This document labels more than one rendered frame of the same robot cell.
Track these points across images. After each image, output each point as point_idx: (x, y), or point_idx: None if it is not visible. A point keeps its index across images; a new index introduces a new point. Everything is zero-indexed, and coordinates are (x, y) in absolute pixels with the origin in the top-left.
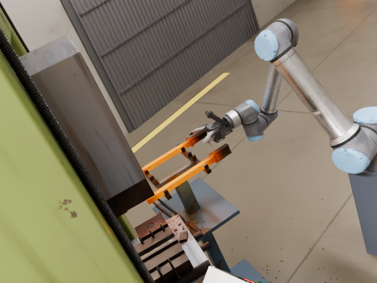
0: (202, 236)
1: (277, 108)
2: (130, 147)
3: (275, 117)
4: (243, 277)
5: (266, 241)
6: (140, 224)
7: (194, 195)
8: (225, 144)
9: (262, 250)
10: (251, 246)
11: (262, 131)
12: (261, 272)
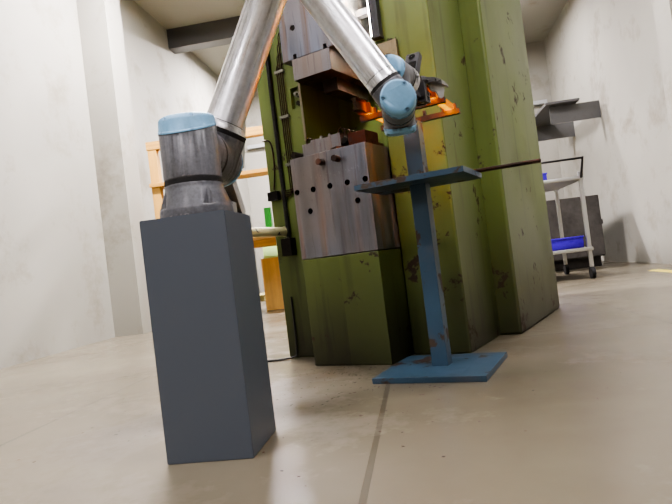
0: (331, 159)
1: (381, 92)
2: (280, 39)
3: (381, 108)
4: (458, 370)
5: (483, 397)
6: (374, 132)
7: (406, 157)
8: (357, 97)
9: (474, 391)
10: (502, 388)
11: (385, 123)
12: (441, 384)
